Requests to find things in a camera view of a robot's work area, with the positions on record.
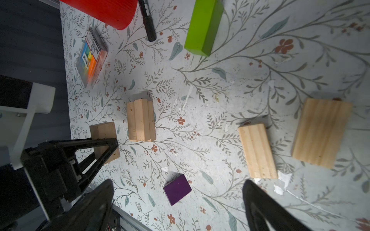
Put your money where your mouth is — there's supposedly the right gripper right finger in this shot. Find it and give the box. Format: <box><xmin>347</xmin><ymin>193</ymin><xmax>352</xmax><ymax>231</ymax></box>
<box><xmin>242</xmin><ymin>180</ymin><xmax>310</xmax><ymax>231</ymax></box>

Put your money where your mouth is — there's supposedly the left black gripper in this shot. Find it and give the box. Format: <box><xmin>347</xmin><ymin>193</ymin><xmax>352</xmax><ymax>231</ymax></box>
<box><xmin>21</xmin><ymin>138</ymin><xmax>118</xmax><ymax>219</ymax></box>

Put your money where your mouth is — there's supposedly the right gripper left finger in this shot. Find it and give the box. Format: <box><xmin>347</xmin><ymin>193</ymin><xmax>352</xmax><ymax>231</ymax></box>
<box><xmin>43</xmin><ymin>179</ymin><xmax>114</xmax><ymax>231</ymax></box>

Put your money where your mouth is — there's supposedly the wood block numbered 72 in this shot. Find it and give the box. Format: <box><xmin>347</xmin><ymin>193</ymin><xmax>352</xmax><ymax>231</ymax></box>
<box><xmin>127</xmin><ymin>102</ymin><xmax>137</xmax><ymax>141</ymax></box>

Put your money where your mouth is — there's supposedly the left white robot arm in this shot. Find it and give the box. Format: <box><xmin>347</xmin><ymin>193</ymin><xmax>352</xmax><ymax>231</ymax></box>
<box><xmin>1</xmin><ymin>76</ymin><xmax>118</xmax><ymax>220</ymax></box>

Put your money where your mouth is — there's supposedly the ridged wood block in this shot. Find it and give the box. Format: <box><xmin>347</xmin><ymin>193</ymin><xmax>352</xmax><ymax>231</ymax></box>
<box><xmin>238</xmin><ymin>123</ymin><xmax>278</xmax><ymax>179</ymax></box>
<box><xmin>292</xmin><ymin>98</ymin><xmax>353</xmax><ymax>169</ymax></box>

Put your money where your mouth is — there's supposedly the purple block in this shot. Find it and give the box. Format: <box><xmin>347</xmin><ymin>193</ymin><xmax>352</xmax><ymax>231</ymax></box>
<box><xmin>163</xmin><ymin>174</ymin><xmax>192</xmax><ymax>206</ymax></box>

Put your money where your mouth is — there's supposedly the ridged wood block right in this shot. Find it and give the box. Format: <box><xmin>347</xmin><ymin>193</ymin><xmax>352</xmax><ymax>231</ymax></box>
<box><xmin>292</xmin><ymin>98</ymin><xmax>353</xmax><ymax>169</ymax></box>

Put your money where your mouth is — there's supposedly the green block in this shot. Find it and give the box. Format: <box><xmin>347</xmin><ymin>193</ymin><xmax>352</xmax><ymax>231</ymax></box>
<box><xmin>184</xmin><ymin>0</ymin><xmax>224</xmax><ymax>57</ymax></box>

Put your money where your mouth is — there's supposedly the colourful crayon box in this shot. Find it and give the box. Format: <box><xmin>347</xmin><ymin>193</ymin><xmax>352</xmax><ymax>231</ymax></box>
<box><xmin>76</xmin><ymin>28</ymin><xmax>108</xmax><ymax>89</ymax></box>

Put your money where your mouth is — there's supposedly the black marker pen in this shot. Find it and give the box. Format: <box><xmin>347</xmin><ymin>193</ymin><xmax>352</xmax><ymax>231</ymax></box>
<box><xmin>138</xmin><ymin>0</ymin><xmax>157</xmax><ymax>42</ymax></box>

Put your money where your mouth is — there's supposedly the red pen cup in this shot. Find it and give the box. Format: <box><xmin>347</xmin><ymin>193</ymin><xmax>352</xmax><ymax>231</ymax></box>
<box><xmin>61</xmin><ymin>0</ymin><xmax>138</xmax><ymax>30</ymax></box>

